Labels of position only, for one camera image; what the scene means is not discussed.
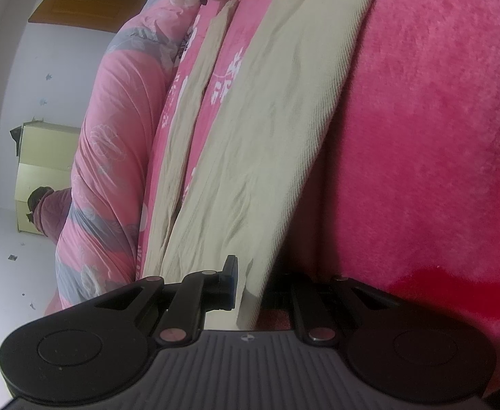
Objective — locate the beige pants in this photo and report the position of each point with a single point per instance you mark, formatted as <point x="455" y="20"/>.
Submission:
<point x="267" y="145"/>

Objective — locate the brown wooden door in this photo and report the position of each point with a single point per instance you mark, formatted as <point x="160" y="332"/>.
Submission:
<point x="83" y="4"/>

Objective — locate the pink grey floral quilt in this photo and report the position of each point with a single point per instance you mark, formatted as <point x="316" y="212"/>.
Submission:
<point x="113" y="136"/>

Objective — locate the pale yellow wardrobe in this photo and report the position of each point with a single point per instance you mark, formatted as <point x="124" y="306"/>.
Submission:
<point x="45" y="158"/>

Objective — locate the pink floral bed blanket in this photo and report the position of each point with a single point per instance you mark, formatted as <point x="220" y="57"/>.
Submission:
<point x="425" y="158"/>

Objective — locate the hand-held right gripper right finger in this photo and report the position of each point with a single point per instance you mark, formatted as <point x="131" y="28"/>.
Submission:
<point x="314" y="311"/>

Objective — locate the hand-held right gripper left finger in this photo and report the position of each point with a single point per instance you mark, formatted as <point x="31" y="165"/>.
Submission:
<point x="226" y="284"/>

